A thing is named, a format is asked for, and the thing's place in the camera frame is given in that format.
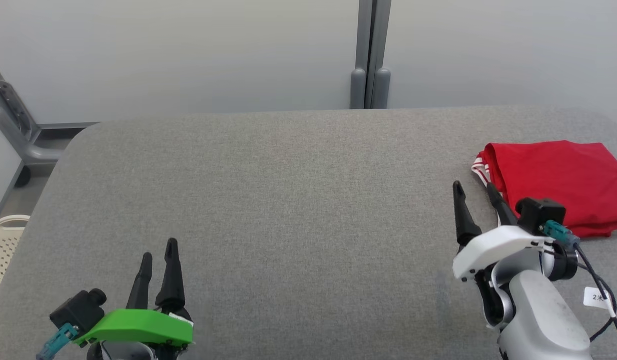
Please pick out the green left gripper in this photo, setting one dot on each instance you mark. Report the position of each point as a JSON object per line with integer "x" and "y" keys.
{"x": 138, "y": 327}

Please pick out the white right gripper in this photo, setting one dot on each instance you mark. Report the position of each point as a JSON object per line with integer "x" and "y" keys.
{"x": 498, "y": 242}

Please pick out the red white basketball jersey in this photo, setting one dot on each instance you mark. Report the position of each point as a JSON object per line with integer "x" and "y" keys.
{"x": 558, "y": 170}

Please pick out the cream perforated laundry basket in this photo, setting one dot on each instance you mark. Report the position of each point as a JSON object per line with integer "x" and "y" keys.
{"x": 3, "y": 250}

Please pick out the grey fabric sofa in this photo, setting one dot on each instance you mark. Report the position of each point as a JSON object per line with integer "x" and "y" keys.
{"x": 288, "y": 200}

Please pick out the black caster wheel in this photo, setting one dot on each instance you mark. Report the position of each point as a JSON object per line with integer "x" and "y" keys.
{"x": 23, "y": 177}

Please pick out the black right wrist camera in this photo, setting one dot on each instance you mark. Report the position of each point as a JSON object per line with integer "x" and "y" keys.
{"x": 538, "y": 212}

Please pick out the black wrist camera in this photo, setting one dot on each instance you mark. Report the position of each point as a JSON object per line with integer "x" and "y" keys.
{"x": 78, "y": 310}
{"x": 538, "y": 212}

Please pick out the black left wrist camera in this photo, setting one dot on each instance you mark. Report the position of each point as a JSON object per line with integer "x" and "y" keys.
{"x": 78, "y": 310}

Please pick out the grey metal partition post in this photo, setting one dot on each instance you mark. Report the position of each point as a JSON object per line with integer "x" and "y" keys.
{"x": 371, "y": 55}

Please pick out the grey angled metal frame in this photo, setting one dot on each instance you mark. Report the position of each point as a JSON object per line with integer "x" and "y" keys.
{"x": 18, "y": 130}

